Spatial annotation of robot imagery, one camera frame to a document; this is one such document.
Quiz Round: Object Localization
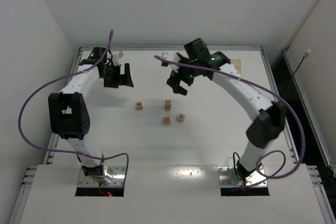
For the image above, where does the plain wood block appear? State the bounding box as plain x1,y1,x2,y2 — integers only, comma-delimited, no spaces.
163,116,171,125
164,100,172,111

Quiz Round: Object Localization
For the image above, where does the wood block letter H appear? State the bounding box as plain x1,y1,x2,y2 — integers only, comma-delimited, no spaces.
135,102,143,110

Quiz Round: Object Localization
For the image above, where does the clear plastic block container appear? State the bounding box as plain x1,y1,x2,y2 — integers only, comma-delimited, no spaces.
231,59,242,73

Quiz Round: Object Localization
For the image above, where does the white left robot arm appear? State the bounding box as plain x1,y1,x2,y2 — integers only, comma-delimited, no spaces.
48,47,134,185

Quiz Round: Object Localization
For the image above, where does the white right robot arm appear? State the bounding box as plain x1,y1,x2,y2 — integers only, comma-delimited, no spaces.
161,38,287,181

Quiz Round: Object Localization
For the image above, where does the wood block with bars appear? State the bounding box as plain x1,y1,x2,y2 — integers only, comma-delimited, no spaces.
176,113,185,123

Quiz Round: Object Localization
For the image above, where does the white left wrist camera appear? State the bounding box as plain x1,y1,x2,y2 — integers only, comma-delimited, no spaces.
111,51,123,66

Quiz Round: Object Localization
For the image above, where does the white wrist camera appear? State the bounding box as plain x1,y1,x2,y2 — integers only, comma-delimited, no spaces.
161,51,175,67
111,51,123,66

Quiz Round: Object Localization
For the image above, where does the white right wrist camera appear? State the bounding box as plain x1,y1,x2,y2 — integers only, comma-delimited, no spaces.
161,51,175,67

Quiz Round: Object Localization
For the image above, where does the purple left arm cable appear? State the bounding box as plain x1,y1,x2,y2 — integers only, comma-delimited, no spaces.
17,29,129,177

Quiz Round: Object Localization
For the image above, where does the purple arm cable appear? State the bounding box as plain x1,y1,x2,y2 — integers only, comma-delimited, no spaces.
154,55,306,191
17,29,129,177

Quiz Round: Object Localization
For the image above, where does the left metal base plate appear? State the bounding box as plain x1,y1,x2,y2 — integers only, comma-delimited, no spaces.
77,166,126,188

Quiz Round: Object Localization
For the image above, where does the metal base plate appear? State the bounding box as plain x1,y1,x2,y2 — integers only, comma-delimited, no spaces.
77,166,126,188
218,166,268,188

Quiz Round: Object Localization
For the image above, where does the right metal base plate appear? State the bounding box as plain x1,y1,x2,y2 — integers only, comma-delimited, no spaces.
218,166,268,188

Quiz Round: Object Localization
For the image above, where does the black wall cable with plug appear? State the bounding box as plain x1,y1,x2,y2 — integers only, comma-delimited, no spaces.
291,49,311,75

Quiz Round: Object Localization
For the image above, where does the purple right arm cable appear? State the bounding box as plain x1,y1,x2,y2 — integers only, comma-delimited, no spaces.
154,55,306,191

